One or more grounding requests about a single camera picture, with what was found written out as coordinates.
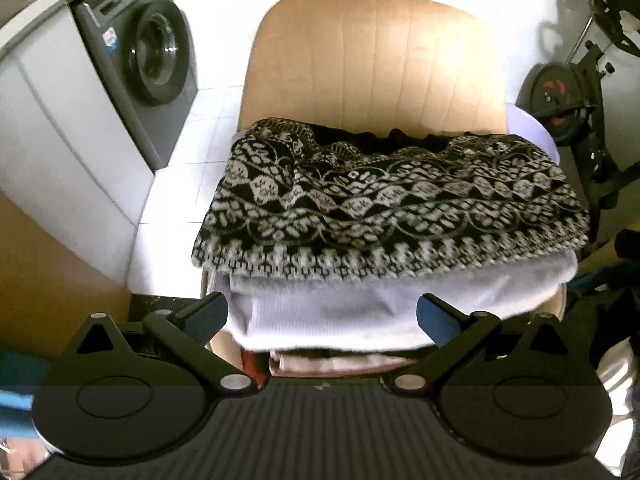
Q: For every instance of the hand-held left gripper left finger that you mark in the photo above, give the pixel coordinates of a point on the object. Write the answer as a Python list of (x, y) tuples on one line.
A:
[(207, 317)]

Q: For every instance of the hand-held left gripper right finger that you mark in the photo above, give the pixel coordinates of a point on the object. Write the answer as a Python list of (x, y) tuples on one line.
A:
[(437, 317)]

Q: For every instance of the black sock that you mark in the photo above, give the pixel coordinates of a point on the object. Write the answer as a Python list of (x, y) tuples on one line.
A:
[(375, 210)]

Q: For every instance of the red cloth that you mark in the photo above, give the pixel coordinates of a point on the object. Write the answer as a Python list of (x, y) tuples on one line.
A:
[(255, 365)]

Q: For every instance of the white folded garment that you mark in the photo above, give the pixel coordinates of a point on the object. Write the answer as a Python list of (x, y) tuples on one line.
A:
[(350, 310)]

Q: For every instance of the beige folded garment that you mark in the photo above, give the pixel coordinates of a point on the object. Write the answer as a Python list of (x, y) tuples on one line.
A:
[(340, 362)]

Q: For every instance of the brown wooden board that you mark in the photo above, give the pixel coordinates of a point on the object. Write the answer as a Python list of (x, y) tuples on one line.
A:
[(50, 280)]

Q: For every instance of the blue cloth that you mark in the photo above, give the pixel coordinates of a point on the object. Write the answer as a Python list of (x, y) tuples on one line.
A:
[(17, 390)]

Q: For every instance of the pale purple plastic basin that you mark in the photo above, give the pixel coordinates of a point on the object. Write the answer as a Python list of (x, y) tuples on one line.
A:
[(532, 130)]

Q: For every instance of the white cabinet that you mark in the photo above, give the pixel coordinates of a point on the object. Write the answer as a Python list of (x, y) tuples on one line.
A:
[(65, 135)]

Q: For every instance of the black exercise bike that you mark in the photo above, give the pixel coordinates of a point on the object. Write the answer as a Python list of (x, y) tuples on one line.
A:
[(570, 95)]

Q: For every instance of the tan upholstered chair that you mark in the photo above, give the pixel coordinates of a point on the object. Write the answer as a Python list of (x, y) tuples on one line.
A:
[(375, 60)]

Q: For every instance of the grey washing machine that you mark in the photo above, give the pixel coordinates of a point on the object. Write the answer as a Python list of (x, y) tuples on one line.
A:
[(150, 55)]

